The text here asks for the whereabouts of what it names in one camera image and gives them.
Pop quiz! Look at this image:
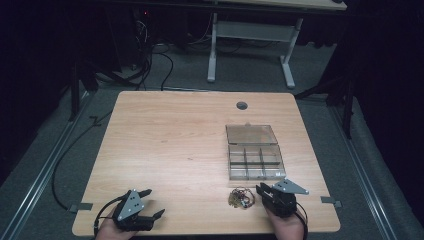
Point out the long black floor cable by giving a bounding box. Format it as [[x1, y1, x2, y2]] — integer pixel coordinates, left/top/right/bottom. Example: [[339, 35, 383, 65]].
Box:
[[51, 111, 113, 212]]

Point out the metal floor rail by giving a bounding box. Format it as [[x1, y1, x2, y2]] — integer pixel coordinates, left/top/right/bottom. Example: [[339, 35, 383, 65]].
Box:
[[0, 91, 95, 240], [328, 101, 399, 240]]

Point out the black metal stand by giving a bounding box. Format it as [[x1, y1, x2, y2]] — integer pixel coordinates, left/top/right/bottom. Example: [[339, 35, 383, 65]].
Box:
[[67, 61, 100, 123], [294, 74, 356, 140]]

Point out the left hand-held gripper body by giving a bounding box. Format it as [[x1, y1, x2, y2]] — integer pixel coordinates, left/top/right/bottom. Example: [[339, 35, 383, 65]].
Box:
[[111, 188, 155, 233]]

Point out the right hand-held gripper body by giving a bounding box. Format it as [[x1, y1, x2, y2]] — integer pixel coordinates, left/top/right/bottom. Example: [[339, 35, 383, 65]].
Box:
[[260, 177, 310, 219]]

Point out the person's left hand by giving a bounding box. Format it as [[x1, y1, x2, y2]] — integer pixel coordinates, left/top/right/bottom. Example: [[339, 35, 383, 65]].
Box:
[[94, 206, 138, 240]]

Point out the small metal jewellery piece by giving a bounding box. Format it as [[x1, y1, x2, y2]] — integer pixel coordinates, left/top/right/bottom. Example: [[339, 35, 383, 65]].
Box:
[[227, 187, 257, 210]]

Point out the white metal desk frame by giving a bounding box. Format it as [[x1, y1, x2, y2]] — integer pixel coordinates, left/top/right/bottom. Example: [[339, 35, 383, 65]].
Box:
[[206, 0, 348, 90]]

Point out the clear plastic compartment box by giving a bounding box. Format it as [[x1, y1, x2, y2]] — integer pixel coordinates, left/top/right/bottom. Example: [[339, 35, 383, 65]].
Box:
[[225, 122, 288, 182]]

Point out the looped black floor cable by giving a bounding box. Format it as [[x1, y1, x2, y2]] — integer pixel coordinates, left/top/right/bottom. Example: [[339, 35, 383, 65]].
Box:
[[151, 49, 175, 92]]

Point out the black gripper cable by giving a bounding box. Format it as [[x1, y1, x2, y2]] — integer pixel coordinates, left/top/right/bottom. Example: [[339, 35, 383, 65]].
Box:
[[93, 195, 127, 238], [294, 200, 310, 240]]

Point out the person's right hand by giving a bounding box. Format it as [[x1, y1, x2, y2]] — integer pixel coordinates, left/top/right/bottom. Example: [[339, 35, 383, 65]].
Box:
[[264, 205, 306, 240]]

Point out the grey table bracket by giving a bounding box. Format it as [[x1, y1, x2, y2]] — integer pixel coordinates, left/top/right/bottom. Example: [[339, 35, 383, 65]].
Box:
[[67, 202, 94, 214], [320, 195, 343, 209]]

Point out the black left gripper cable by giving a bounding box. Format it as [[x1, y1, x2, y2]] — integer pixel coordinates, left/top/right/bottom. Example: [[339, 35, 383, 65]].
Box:
[[93, 195, 127, 238]]

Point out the bundle of dark cables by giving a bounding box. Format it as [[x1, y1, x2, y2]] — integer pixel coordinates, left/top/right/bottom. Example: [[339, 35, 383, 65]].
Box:
[[96, 18, 158, 92]]

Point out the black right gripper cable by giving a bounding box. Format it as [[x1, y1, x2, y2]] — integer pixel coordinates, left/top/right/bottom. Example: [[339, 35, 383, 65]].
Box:
[[294, 200, 310, 240]]

